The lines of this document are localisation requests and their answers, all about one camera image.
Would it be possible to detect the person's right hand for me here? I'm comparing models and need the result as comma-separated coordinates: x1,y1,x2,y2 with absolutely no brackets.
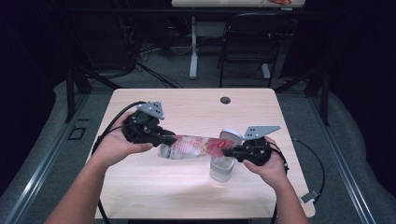
242,137,290,189

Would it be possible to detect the black chair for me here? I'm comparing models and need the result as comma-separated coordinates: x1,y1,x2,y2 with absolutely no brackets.
218,12,293,89

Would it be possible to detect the person's left hand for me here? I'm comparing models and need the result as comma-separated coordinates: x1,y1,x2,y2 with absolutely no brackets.
92,111,155,170

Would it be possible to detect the black metal stand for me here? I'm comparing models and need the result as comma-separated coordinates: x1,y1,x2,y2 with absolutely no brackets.
64,62,122,124
274,66,331,127

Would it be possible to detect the gray cable plug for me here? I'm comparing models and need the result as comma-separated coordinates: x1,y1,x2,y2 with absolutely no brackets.
300,189,320,204

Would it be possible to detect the metal floor rail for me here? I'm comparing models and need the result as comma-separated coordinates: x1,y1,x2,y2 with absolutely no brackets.
306,92,377,224
4,92,92,224

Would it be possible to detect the wooden desk with white legs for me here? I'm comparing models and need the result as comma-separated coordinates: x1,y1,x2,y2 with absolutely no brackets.
171,0,307,80

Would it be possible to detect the dark curtain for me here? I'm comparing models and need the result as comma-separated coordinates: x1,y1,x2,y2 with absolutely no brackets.
326,0,396,200
0,0,66,194

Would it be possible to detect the floor cable bundle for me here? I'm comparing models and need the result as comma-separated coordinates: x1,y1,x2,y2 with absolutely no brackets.
118,18,185,90

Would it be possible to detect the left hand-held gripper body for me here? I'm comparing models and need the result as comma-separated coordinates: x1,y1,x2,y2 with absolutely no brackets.
121,101,168,147

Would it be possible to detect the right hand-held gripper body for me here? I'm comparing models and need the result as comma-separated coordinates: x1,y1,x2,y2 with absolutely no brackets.
236,125,281,166

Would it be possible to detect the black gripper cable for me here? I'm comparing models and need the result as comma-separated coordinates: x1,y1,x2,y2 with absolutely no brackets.
92,100,148,224
270,145,290,224

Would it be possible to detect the red and white refill pouch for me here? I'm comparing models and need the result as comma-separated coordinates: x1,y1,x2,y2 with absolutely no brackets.
157,133,236,161

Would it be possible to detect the white lidded plastic pitcher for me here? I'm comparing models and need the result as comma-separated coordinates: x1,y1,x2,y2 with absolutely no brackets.
208,128,246,183

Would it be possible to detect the black looped cable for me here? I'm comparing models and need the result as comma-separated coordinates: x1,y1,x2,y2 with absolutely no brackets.
290,137,326,200

